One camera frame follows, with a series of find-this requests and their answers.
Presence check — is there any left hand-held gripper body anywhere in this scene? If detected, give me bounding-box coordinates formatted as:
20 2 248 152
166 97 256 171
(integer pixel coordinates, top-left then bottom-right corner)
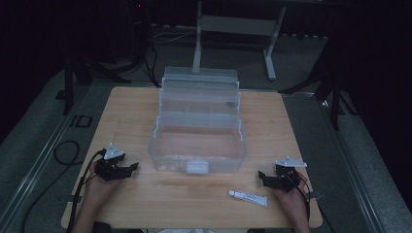
93 143 131 183

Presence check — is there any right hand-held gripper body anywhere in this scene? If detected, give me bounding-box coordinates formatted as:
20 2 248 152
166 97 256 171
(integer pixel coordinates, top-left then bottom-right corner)
264 155 308 193

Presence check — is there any white tube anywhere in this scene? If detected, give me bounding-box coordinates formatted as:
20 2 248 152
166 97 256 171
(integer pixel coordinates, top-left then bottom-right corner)
227 189 269 208

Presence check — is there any clear plastic storage box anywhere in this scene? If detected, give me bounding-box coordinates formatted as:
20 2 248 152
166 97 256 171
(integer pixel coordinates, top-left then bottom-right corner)
148 66 249 175

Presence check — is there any person's right hand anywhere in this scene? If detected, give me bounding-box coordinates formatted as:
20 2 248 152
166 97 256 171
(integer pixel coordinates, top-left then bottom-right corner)
271 171 313 216

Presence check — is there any person's left hand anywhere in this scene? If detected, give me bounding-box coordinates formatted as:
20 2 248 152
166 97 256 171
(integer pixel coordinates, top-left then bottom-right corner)
83 160 121 208

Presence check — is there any black tripod stand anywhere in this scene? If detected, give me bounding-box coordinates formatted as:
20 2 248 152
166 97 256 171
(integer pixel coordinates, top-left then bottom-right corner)
278 38 359 131
54 48 156 116

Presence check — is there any white metal stand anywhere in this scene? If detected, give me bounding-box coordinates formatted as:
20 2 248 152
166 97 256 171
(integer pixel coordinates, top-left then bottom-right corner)
191 0 288 82

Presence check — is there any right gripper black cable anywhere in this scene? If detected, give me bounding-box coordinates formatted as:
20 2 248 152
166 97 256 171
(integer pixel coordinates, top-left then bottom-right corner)
285 173 312 221

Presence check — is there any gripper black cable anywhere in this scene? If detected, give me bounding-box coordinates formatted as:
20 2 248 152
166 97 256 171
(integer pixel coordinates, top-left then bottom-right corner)
285 173 312 221
65 149 107 233

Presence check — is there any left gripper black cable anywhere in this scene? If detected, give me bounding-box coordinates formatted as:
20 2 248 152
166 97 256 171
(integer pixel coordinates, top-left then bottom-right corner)
65 149 107 233

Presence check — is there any black cable loop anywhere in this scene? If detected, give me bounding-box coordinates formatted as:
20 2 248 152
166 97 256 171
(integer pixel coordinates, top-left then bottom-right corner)
52 140 82 167

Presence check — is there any black rectangular frame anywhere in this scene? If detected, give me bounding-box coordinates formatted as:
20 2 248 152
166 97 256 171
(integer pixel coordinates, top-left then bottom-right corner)
68 115 93 128

